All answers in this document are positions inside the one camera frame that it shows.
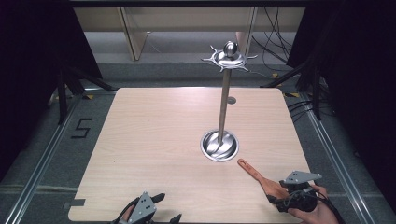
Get metal utensil hook stand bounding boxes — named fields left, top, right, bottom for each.
left=200, top=40, right=259, bottom=163

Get black hanging cables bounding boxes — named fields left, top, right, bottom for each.
left=250, top=6, right=297, bottom=64

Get black tape floor mark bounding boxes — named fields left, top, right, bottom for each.
left=70, top=118, right=93, bottom=140

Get black curtain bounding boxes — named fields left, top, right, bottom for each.
left=285, top=0, right=396, bottom=206
left=0, top=0, right=105, bottom=183

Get black tape strip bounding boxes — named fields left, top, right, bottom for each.
left=63, top=198, right=87, bottom=211

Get black tripod stand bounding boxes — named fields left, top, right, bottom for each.
left=54, top=63, right=118, bottom=126
left=260, top=55, right=326, bottom=121

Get metal floor rail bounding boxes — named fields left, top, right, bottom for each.
left=299, top=91, right=374, bottom=224
left=3, top=91, right=84, bottom=224

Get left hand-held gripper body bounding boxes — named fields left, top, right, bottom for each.
left=109, top=191, right=158, bottom=224

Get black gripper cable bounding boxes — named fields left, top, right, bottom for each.
left=316, top=190, right=347, bottom=224

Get orange spatula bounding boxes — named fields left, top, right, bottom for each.
left=236, top=158, right=290, bottom=201

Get person's right hand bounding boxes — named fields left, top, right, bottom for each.
left=287, top=184, right=341, bottom=224

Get black floor cables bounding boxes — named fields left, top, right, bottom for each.
left=286, top=98, right=337, bottom=123

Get person's left hand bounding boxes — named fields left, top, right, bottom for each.
left=120, top=203, right=136, bottom=222

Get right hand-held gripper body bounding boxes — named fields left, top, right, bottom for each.
left=278, top=170, right=323, bottom=213

